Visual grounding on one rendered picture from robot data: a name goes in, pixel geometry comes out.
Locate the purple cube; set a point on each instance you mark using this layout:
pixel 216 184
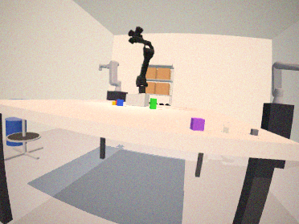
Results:
pixel 197 124

